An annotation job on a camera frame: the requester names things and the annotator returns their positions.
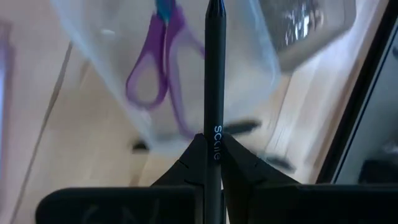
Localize purple handled scissors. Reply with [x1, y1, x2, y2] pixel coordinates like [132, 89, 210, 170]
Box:
[125, 0, 206, 140]

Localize black pen with white print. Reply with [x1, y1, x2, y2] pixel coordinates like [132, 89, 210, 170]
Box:
[203, 0, 227, 224]

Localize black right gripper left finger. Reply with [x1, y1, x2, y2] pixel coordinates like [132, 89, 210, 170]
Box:
[35, 133, 206, 224]

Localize dark object beyond table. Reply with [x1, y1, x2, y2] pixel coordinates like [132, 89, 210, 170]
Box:
[357, 158, 398, 185]

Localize grey shiny metal object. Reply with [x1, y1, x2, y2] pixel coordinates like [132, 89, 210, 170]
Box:
[257, 0, 357, 74]

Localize clear plastic supply box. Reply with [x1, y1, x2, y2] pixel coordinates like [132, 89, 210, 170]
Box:
[49, 0, 284, 156]

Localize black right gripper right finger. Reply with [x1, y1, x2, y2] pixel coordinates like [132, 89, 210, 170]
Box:
[220, 133, 398, 224]

